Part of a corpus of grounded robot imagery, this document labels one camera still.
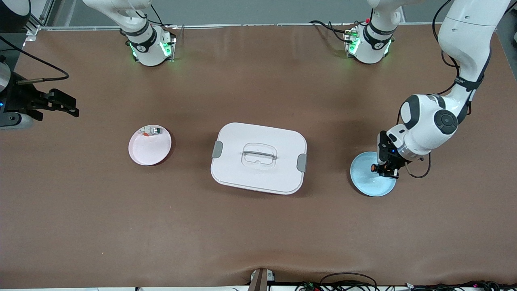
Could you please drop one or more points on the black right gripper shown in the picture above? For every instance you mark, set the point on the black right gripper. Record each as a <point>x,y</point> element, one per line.
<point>20,100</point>

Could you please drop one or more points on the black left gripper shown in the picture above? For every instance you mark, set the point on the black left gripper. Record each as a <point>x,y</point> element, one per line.
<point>392,159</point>

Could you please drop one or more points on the black switch with orange button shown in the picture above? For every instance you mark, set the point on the black switch with orange button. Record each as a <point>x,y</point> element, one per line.
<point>373,167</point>

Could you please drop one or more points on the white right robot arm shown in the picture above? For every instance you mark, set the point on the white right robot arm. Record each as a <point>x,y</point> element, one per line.
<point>149,44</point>

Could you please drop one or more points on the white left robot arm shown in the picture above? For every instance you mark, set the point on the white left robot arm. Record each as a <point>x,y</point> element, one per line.
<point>428,121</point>

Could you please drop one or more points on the white lidded storage box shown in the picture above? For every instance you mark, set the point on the white lidded storage box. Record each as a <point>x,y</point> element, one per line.
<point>258,178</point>

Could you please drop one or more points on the light blue round plate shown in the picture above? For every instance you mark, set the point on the light blue round plate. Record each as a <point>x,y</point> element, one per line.
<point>371,186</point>

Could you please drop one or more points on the pink round plate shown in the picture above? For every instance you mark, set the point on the pink round plate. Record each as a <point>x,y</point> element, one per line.
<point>149,151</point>

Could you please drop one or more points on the metal table edge strip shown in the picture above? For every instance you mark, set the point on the metal table edge strip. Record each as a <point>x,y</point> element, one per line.
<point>262,25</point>

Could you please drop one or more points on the aluminium frame profile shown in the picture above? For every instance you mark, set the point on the aluminium frame profile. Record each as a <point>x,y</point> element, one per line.
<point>34,28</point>

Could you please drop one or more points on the white switch with green button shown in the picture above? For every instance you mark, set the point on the white switch with green button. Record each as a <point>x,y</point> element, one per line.
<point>155,131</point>

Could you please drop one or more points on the metal table edge bracket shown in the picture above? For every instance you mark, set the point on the metal table edge bracket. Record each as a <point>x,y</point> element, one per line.
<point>260,283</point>

